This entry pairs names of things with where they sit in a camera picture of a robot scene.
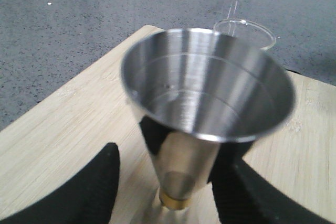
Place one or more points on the steel double jigger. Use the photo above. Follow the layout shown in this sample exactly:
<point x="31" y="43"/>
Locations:
<point x="201" y="99"/>

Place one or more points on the clear glass beaker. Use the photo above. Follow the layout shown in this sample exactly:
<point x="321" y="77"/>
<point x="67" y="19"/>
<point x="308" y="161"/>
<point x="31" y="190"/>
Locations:
<point x="251" y="32"/>

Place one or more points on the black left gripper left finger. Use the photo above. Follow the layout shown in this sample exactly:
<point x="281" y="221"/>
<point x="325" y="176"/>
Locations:
<point x="88" y="197"/>

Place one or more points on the light wooden cutting board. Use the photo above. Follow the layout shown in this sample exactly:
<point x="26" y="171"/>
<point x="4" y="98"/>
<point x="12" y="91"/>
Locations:
<point x="47" y="145"/>

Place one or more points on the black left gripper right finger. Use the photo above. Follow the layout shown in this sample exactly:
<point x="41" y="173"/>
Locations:
<point x="241" y="195"/>

